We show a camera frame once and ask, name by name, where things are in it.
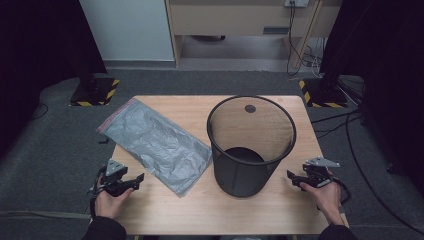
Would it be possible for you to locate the black hanging cable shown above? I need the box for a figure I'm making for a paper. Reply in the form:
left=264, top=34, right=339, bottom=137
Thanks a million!
left=286, top=1, right=304, bottom=77

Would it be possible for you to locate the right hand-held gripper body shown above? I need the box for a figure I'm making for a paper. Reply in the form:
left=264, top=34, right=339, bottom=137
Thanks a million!
left=301, top=157, right=341, bottom=188

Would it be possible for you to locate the hand-held gripper cable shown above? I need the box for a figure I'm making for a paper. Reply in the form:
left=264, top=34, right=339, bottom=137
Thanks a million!
left=329, top=176, right=353, bottom=211
left=87, top=164, right=108, bottom=221

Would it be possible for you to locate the black stand with striped base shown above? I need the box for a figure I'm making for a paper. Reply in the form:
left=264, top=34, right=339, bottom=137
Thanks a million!
left=298, top=0, right=378, bottom=109
left=68, top=59, right=120, bottom=108

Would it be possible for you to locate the right hand-held gripper cable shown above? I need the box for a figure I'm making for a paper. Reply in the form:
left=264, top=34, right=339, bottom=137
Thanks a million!
left=329, top=176, right=353, bottom=211

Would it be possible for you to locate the black curtain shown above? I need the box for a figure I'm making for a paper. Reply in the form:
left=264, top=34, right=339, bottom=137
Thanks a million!
left=0, top=0, right=108, bottom=158
left=319, top=0, right=424, bottom=198

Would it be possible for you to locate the thin black floor cable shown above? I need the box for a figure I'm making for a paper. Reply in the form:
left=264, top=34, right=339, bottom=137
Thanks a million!
left=31, top=103, right=50, bottom=121

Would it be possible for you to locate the grey plastic trash bag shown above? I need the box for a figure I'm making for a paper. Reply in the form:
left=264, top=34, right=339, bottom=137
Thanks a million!
left=96, top=97, right=214, bottom=198

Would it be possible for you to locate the white cabinet panel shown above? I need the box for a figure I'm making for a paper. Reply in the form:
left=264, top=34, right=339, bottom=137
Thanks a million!
left=79, top=0, right=176, bottom=62

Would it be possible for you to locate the black mesh wastebasket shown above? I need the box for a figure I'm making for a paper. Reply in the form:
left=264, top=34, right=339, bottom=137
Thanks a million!
left=206, top=95, right=298, bottom=199

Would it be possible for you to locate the person's right hand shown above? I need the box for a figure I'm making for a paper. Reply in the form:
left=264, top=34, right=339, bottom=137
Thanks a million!
left=299, top=171, right=344, bottom=225

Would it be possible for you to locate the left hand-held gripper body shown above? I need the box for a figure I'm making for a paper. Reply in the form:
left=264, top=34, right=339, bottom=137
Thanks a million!
left=99, top=159, right=134, bottom=198

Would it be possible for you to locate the person's left hand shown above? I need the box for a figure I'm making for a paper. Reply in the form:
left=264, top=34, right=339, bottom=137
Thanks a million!
left=94, top=189, right=134, bottom=220

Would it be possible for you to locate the light wooden desk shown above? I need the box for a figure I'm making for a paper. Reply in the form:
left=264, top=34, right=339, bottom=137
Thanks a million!
left=164, top=0, right=344, bottom=69

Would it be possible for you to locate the left hand-held gripper cable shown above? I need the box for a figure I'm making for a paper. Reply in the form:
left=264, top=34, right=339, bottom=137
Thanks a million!
left=87, top=164, right=108, bottom=221

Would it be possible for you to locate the white cable bundle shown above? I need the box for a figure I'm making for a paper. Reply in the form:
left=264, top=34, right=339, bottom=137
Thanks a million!
left=301, top=38, right=327, bottom=78

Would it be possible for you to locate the grey power strip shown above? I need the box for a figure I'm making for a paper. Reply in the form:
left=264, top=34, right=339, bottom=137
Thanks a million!
left=283, top=0, right=310, bottom=8

